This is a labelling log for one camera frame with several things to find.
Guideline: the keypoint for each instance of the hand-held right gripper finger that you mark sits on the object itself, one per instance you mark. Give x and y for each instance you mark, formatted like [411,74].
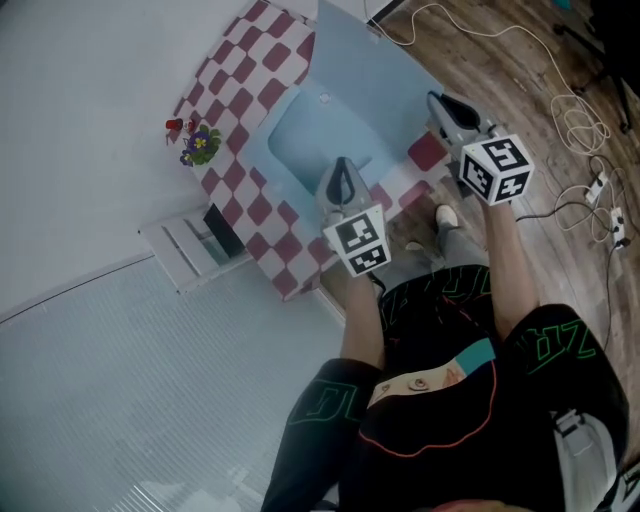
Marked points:
[470,117]
[445,127]

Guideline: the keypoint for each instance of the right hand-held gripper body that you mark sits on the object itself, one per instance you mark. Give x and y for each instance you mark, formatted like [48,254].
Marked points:
[497,167]

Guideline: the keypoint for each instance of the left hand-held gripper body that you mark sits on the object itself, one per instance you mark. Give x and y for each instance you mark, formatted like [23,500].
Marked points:
[357,235]

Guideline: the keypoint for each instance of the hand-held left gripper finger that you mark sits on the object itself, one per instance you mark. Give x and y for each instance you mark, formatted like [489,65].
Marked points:
[359,187]
[330,190]

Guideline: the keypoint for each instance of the person's left forearm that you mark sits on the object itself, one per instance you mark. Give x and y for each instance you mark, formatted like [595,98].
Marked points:
[362,325]

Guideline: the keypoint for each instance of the person's right forearm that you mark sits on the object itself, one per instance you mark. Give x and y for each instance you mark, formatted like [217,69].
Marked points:
[510,270]

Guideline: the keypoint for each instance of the person's left white shoe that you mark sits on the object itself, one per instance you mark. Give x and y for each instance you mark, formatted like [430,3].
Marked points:
[415,246]

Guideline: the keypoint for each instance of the person's white shoe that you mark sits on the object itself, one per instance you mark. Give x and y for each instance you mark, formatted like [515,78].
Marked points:
[446,216]
[415,246]

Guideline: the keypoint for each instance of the person's right white shoe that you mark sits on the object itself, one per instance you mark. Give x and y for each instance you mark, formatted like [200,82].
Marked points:
[446,216]

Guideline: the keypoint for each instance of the person's grey trousers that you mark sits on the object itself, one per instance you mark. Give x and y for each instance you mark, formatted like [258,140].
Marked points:
[450,255]

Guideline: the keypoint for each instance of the white power strip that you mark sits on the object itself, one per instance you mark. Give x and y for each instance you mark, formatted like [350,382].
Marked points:
[618,227]
[596,187]

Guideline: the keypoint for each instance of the black box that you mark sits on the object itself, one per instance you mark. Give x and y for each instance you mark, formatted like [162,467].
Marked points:
[222,230]

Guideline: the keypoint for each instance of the red white checkered tablecloth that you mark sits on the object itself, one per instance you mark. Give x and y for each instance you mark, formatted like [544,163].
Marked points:
[240,90]

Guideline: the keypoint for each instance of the potted purple yellow flowers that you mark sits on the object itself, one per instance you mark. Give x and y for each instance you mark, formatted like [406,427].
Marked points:
[200,145]

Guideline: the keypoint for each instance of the teal object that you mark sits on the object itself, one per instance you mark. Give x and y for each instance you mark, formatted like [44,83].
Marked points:
[563,4]

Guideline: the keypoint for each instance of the white open shelf rack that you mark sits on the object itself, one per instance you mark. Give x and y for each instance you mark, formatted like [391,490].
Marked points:
[175,245]

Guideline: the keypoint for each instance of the small red bottle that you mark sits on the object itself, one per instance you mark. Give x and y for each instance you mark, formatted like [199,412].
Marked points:
[175,125]

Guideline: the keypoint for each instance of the person's black printed shirt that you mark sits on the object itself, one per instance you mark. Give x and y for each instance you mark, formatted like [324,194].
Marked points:
[440,430]

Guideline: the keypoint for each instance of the white window blinds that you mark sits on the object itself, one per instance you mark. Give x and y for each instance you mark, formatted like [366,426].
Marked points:
[150,400]

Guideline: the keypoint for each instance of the grey white worn pouch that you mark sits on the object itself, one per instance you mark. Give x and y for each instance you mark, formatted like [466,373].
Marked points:
[587,465]

